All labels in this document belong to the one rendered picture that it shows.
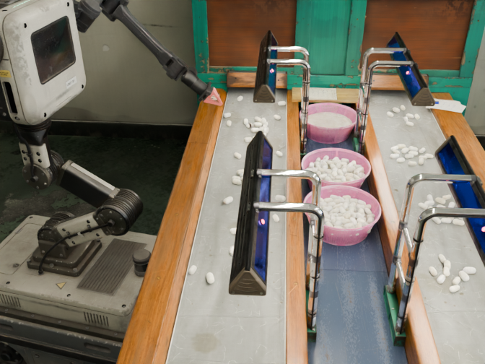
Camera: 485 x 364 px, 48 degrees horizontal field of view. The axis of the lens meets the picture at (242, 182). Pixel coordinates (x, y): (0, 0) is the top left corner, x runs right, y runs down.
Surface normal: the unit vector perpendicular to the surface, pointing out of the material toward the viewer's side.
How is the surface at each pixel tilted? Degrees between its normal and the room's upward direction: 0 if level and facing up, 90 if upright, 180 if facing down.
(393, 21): 90
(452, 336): 0
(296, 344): 0
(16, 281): 1
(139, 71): 90
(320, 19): 90
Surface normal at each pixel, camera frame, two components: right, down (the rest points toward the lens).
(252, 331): -0.01, -0.84
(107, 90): -0.10, 0.54
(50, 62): 0.96, 0.14
